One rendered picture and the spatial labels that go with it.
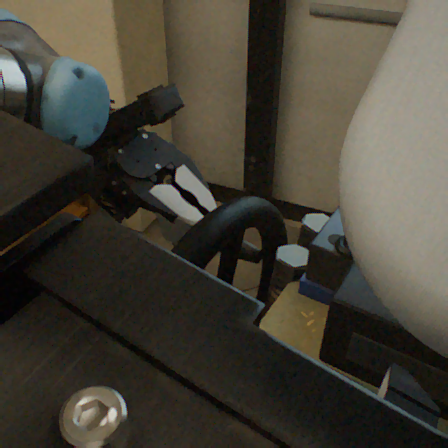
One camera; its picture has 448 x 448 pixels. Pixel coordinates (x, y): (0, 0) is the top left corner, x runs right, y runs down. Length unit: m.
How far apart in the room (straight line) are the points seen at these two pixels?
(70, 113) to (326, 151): 1.37
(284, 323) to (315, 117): 1.41
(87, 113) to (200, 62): 1.34
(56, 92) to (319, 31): 1.24
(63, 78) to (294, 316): 0.26
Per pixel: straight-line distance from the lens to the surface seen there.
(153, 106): 0.47
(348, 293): 0.24
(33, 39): 0.60
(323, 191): 1.80
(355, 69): 1.58
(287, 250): 0.31
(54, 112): 0.41
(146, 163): 0.52
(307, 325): 0.29
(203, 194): 0.53
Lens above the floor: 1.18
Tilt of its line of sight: 39 degrees down
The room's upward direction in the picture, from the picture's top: straight up
